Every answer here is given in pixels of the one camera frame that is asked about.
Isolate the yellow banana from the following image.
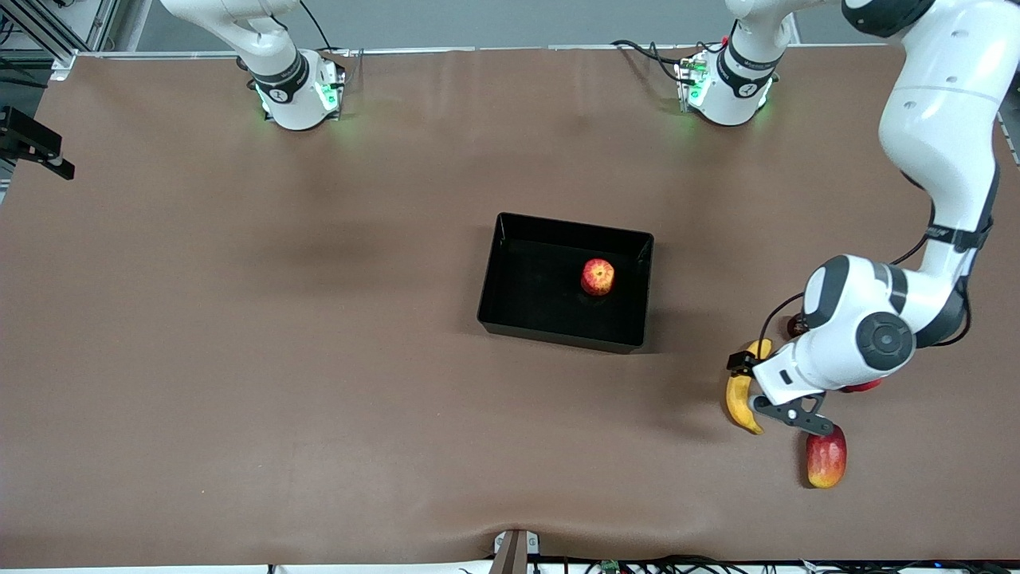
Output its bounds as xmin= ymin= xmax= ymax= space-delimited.
xmin=725 ymin=338 xmax=773 ymax=436

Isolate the small red yellow apple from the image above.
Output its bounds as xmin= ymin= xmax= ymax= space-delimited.
xmin=580 ymin=258 xmax=616 ymax=297

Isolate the black plastic box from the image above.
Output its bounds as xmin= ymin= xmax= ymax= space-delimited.
xmin=477 ymin=211 xmax=656 ymax=356

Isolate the red yellow mango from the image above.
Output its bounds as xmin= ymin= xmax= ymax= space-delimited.
xmin=805 ymin=427 xmax=848 ymax=489

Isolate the brown table mat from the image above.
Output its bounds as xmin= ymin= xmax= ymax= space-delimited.
xmin=0 ymin=46 xmax=1020 ymax=568

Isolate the aluminium frame profile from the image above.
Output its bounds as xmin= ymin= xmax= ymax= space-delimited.
xmin=0 ymin=0 xmax=120 ymax=81

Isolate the black right base cable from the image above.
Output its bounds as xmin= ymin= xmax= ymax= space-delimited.
xmin=299 ymin=0 xmax=351 ymax=57

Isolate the black base cable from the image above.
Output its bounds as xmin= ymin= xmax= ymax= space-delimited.
xmin=299 ymin=0 xmax=351 ymax=57
xmin=611 ymin=38 xmax=702 ymax=85

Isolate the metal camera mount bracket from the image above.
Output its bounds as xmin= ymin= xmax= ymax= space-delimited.
xmin=488 ymin=529 xmax=543 ymax=574

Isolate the black left base cable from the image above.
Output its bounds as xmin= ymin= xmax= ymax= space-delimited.
xmin=611 ymin=38 xmax=702 ymax=85

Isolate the silver table edge rail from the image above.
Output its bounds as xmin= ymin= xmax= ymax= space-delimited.
xmin=48 ymin=45 xmax=969 ymax=61

